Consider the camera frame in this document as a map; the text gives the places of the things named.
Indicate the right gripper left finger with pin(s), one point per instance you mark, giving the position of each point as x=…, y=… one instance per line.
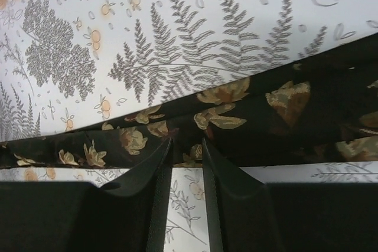
x=126, y=214

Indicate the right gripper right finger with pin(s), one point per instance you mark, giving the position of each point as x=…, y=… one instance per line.
x=245, y=214

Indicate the floral patterned table mat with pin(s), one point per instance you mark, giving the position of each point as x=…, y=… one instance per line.
x=76, y=63

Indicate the black gold floral tie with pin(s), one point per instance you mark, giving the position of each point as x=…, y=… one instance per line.
x=319, y=109

